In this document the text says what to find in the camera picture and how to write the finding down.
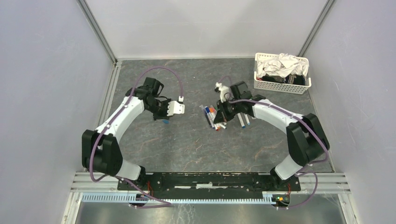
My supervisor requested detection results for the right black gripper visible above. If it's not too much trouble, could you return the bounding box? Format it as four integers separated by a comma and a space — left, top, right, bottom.
215, 97, 241, 123

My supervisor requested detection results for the blue white marker pen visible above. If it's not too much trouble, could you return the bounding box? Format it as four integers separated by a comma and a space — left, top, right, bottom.
237, 113, 246, 128

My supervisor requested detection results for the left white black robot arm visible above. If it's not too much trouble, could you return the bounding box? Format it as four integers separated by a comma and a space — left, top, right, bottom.
82, 77, 171, 190

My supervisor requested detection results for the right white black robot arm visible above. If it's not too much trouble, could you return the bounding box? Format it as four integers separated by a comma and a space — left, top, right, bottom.
213, 81, 330, 190

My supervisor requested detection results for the orange capped marker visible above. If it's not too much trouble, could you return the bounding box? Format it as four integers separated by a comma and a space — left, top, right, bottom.
209, 107, 221, 131

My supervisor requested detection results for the dark blue capped marker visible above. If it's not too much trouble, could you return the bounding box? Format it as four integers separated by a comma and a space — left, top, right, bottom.
199, 105, 219, 131

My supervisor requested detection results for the white plastic basket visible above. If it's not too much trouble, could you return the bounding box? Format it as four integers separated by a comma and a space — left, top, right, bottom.
254, 66, 312, 94

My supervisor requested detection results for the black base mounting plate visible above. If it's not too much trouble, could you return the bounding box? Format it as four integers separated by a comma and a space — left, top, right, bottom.
133, 172, 301, 199

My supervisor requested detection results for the white cloth in basket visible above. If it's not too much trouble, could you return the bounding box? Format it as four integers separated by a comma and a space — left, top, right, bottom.
255, 53, 309, 78

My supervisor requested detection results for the black cloth in basket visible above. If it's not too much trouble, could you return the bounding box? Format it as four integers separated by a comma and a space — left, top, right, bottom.
260, 75, 305, 85

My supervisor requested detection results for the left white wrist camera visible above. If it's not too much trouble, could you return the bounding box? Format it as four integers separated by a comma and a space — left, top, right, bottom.
167, 96, 185, 117

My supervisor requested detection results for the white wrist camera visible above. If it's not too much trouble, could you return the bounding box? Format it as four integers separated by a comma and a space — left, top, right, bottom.
214, 82, 232, 103
167, 96, 185, 117

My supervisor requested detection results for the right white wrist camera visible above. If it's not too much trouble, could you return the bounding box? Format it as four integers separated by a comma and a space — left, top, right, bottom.
214, 82, 232, 103

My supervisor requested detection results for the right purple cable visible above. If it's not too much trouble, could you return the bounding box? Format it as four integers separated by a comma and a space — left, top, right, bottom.
216, 75, 329, 210

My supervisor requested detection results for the aluminium frame rail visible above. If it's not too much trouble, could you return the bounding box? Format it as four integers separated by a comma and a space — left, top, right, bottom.
70, 172, 351, 195

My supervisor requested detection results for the white cable duct strip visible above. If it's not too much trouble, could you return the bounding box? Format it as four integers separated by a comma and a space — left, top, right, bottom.
81, 193, 276, 205

